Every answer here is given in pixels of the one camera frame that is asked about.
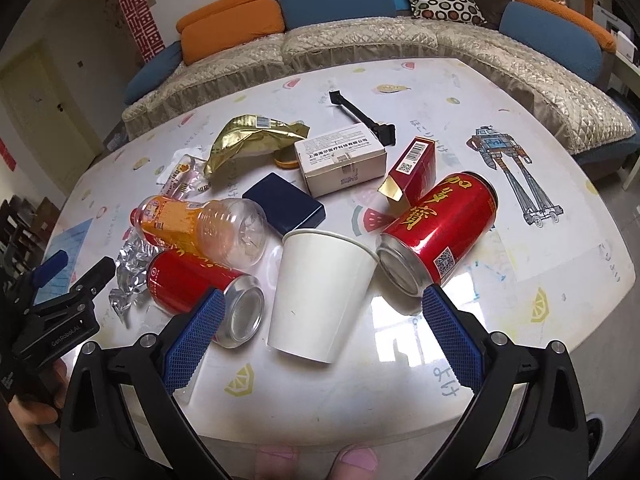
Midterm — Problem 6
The orange label plastic bottle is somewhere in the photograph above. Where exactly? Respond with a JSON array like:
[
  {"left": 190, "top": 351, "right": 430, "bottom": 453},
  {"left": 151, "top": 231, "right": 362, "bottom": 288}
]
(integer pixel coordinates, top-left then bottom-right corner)
[{"left": 130, "top": 195, "right": 268, "bottom": 270}]

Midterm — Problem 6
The small red drink can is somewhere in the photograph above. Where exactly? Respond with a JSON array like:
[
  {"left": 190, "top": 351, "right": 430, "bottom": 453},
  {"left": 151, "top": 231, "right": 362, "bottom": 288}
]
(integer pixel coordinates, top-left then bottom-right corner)
[{"left": 146, "top": 249, "right": 266, "bottom": 349}]

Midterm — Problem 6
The large red drink can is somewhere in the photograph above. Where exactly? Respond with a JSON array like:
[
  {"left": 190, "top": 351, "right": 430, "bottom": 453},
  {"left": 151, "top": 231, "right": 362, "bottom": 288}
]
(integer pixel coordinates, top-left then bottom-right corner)
[{"left": 376, "top": 171, "right": 498, "bottom": 297}]

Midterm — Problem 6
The person's right hand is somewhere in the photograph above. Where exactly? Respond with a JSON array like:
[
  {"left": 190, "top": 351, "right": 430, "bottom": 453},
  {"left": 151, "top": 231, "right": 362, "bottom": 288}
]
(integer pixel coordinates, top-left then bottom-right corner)
[{"left": 253, "top": 445, "right": 380, "bottom": 480}]

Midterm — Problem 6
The person's left hand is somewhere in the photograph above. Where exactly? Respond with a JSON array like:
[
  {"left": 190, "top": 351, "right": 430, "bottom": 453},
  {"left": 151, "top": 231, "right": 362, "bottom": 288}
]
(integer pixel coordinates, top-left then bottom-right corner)
[{"left": 9, "top": 359, "right": 68, "bottom": 477}]

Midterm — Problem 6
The clear plastic cup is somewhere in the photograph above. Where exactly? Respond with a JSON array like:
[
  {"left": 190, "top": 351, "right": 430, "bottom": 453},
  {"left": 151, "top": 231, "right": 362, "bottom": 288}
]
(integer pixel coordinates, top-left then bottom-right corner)
[{"left": 108, "top": 231, "right": 160, "bottom": 321}]

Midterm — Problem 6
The curved sofa with beige cover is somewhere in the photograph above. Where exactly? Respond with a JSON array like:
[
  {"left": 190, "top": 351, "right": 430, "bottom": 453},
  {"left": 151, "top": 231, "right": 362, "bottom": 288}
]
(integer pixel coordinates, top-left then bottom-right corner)
[{"left": 122, "top": 18, "right": 639, "bottom": 165}]

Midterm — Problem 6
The red cigarette box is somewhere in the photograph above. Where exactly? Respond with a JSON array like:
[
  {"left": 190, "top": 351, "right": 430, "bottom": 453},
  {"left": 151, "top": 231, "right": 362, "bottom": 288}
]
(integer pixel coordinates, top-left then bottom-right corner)
[{"left": 378, "top": 136, "right": 436, "bottom": 207}]

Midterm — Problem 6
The black phone holder stick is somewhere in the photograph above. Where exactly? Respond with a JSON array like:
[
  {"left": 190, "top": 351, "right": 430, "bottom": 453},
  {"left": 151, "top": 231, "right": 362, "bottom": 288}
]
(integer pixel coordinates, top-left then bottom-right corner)
[{"left": 329, "top": 90, "right": 396, "bottom": 146}]

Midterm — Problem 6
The clear snack wrapper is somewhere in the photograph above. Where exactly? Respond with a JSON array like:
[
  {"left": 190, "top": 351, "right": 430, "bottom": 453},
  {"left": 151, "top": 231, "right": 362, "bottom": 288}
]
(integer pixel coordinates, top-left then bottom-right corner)
[{"left": 157, "top": 153, "right": 209, "bottom": 200}]

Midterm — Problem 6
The white paper cup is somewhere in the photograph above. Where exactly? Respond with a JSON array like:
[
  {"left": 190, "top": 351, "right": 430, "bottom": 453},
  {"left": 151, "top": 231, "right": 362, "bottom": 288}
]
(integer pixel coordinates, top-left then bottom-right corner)
[{"left": 267, "top": 229, "right": 378, "bottom": 364}]

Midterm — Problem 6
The dark blue small box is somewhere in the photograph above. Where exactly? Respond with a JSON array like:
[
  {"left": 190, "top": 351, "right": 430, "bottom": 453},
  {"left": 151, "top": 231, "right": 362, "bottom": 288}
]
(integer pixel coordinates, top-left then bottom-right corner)
[{"left": 242, "top": 172, "right": 326, "bottom": 236}]

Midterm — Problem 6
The gold foil snack bag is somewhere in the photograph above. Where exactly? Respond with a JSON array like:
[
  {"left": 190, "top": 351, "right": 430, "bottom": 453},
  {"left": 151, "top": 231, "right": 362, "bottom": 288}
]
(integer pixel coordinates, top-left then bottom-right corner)
[{"left": 204, "top": 114, "right": 310, "bottom": 179}]

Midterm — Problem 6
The orange sofa back cushion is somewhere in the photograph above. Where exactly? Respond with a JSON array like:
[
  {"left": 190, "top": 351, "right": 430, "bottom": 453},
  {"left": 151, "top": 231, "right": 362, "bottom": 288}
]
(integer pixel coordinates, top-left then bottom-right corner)
[{"left": 176, "top": 0, "right": 285, "bottom": 65}]

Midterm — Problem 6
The white cardboard medicine box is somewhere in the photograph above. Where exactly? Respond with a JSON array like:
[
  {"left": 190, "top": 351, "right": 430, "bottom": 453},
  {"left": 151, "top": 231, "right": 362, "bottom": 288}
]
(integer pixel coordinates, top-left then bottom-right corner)
[{"left": 294, "top": 124, "right": 387, "bottom": 198}]

